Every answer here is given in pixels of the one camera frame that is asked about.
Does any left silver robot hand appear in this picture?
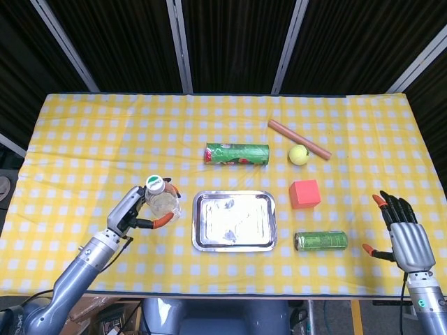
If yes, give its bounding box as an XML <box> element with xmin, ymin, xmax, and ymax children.
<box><xmin>106</xmin><ymin>177</ymin><xmax>182</xmax><ymax>240</ymax></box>

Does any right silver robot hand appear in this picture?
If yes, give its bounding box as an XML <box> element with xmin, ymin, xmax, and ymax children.
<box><xmin>362</xmin><ymin>190</ymin><xmax>437</xmax><ymax>273</ymax></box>

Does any clear plastic bottle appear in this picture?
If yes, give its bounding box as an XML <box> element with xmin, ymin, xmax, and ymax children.
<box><xmin>145</xmin><ymin>174</ymin><xmax>183</xmax><ymax>221</ymax></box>

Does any rectangular metal tray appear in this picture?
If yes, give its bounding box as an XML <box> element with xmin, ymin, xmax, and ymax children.
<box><xmin>191</xmin><ymin>190</ymin><xmax>278</xmax><ymax>253</ymax></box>

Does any yellow white checkered tablecloth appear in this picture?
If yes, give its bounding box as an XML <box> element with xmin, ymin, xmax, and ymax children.
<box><xmin>0</xmin><ymin>91</ymin><xmax>446</xmax><ymax>297</ymax></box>

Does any green drink can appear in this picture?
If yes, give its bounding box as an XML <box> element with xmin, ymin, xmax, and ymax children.
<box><xmin>293</xmin><ymin>230</ymin><xmax>349</xmax><ymax>252</ymax></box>

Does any brown cardboard box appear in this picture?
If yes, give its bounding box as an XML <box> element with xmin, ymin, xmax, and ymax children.
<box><xmin>68</xmin><ymin>296</ymin><xmax>142</xmax><ymax>335</ymax></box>

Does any orange foam cube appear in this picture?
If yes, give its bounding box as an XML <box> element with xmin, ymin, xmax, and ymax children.
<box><xmin>288</xmin><ymin>179</ymin><xmax>322</xmax><ymax>210</ymax></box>

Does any green chips tube can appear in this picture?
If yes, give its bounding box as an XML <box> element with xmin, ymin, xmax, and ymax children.
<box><xmin>204</xmin><ymin>142</ymin><xmax>270</xmax><ymax>167</ymax></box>

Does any grey robot torso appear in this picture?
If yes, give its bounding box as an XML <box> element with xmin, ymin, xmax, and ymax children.
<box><xmin>141</xmin><ymin>298</ymin><xmax>291</xmax><ymax>335</ymax></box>

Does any black pleated curtain panel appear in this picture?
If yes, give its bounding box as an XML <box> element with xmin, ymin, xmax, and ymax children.
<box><xmin>0</xmin><ymin>0</ymin><xmax>90</xmax><ymax>154</ymax></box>
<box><xmin>181</xmin><ymin>0</ymin><xmax>298</xmax><ymax>94</ymax></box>
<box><xmin>281</xmin><ymin>0</ymin><xmax>447</xmax><ymax>94</ymax></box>
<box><xmin>404</xmin><ymin>36</ymin><xmax>447</xmax><ymax>196</ymax></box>
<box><xmin>47</xmin><ymin>0</ymin><xmax>185</xmax><ymax>94</ymax></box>

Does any yellow tennis ball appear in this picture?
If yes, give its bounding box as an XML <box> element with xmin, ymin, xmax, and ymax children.
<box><xmin>288</xmin><ymin>145</ymin><xmax>310</xmax><ymax>166</ymax></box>

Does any brown wooden rod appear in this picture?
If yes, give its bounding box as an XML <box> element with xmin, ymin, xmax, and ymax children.
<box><xmin>268</xmin><ymin>119</ymin><xmax>332</xmax><ymax>161</ymax></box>

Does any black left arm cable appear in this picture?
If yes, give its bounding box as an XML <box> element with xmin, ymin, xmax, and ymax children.
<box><xmin>100</xmin><ymin>236</ymin><xmax>135</xmax><ymax>272</ymax></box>

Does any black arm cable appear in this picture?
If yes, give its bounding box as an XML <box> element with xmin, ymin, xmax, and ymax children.
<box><xmin>399</xmin><ymin>271</ymin><xmax>411</xmax><ymax>335</ymax></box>
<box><xmin>100</xmin><ymin>236</ymin><xmax>135</xmax><ymax>272</ymax></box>

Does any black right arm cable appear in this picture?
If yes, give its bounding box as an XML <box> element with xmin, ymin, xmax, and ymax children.
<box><xmin>399</xmin><ymin>271</ymin><xmax>411</xmax><ymax>335</ymax></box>

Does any white frame post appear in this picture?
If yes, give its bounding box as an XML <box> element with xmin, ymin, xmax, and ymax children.
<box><xmin>0</xmin><ymin>133</ymin><xmax>27</xmax><ymax>158</ymax></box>
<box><xmin>29</xmin><ymin>0</ymin><xmax>101</xmax><ymax>94</ymax></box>
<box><xmin>166</xmin><ymin>0</ymin><xmax>194</xmax><ymax>94</ymax></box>
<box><xmin>386</xmin><ymin>29</ymin><xmax>447</xmax><ymax>94</ymax></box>
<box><xmin>271</xmin><ymin>0</ymin><xmax>310</xmax><ymax>94</ymax></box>

